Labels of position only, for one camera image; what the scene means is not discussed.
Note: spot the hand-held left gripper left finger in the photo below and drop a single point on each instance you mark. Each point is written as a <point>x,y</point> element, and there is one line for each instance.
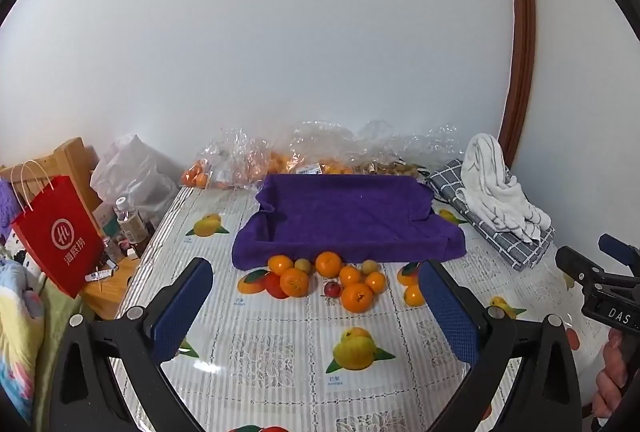
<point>182,307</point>

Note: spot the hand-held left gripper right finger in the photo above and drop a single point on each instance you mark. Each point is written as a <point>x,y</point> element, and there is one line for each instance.
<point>450,312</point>

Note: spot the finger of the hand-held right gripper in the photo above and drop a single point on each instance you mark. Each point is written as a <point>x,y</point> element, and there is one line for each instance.
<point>620,248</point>
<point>575,262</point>

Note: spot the small yellow fruit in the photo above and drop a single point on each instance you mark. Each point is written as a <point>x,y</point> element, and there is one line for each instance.
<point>302,265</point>
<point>370,267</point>

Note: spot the purple towel covered tray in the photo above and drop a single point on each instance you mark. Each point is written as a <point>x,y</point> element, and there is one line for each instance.
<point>345,212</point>

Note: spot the clear bag of brown fruits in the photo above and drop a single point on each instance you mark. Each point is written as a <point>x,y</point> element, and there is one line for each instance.
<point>400,157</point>

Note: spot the person's right hand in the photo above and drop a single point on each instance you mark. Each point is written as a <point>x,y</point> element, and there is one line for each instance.
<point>607,382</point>

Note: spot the wooden bedside table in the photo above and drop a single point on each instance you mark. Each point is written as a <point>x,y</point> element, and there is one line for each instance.
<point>110,287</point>

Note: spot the grey checked cloth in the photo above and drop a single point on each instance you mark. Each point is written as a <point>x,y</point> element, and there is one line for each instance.
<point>495,232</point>

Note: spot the white tube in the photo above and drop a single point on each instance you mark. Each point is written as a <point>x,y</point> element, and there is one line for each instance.
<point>100,274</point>

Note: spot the large orange mandarin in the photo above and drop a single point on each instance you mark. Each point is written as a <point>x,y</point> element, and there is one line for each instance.
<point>357,297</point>

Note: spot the fruit print tablecloth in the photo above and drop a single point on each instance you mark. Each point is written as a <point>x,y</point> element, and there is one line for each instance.
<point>280,327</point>

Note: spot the clear plastic bottle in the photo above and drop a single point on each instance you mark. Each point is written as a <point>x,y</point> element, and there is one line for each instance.
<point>127,222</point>

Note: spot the white striped towel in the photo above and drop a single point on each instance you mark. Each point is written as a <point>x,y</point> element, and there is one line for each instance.
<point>500,187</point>

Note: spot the white carton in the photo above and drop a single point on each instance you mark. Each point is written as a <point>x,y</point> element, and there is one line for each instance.
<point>106,219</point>

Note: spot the small red fruit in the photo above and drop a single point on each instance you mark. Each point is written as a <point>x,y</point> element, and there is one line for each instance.
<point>331,289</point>

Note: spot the green bedsheet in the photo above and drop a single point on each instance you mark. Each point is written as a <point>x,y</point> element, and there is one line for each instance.
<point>57,327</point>

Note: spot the white plastic bag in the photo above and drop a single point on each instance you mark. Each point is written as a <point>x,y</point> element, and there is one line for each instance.
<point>130,172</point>

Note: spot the red paper bag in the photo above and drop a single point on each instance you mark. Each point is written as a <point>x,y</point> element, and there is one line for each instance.
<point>55,237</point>

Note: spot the clear plastic bag of mandarins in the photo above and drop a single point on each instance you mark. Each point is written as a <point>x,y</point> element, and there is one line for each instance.
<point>220,162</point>
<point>310,152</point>

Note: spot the colourful blanket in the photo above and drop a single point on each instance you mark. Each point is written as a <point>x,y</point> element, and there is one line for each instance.
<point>15,337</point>

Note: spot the wooden door frame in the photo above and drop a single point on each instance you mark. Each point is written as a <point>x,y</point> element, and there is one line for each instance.
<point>521,37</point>

